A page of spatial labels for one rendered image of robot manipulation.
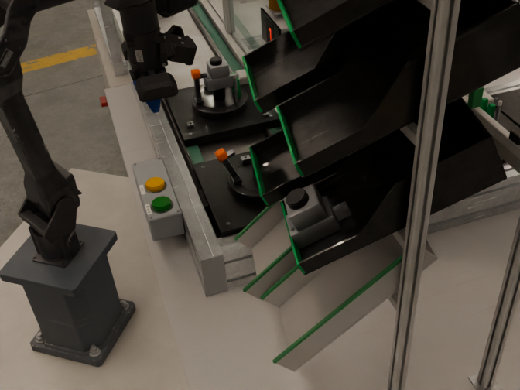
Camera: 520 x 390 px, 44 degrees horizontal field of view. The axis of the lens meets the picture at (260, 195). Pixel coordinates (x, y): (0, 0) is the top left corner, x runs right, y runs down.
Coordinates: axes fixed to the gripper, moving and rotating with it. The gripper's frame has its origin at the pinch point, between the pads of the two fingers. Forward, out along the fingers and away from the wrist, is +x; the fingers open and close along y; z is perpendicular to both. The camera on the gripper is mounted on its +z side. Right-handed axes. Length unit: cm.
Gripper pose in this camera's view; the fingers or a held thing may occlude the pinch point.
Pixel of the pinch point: (152, 94)
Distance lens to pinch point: 113.2
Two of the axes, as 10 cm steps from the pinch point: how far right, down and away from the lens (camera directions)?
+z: 9.5, -2.3, 2.1
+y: -3.1, -5.8, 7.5
